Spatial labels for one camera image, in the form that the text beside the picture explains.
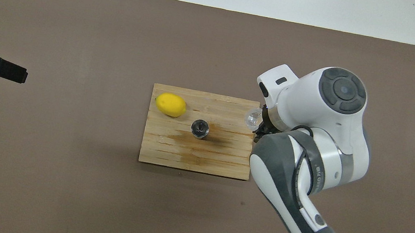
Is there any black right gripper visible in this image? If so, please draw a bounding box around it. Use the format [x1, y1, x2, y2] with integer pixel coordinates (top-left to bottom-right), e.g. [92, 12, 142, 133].
[252, 104, 277, 145]

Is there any small clear glass cup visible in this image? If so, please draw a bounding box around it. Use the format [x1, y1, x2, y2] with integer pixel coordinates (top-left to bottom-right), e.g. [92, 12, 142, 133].
[242, 106, 264, 133]

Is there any steel double jigger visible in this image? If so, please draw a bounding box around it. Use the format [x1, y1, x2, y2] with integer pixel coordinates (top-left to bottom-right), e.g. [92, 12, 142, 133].
[189, 118, 211, 140]

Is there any brown table mat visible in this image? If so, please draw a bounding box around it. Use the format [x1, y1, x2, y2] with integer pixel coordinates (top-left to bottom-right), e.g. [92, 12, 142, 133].
[0, 0, 415, 233]

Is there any yellow lemon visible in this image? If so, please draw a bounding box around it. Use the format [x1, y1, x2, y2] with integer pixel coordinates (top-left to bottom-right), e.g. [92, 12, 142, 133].
[153, 91, 189, 119]

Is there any wooden cutting board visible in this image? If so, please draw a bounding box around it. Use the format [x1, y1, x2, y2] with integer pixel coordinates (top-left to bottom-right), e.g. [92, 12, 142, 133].
[138, 83, 264, 182]

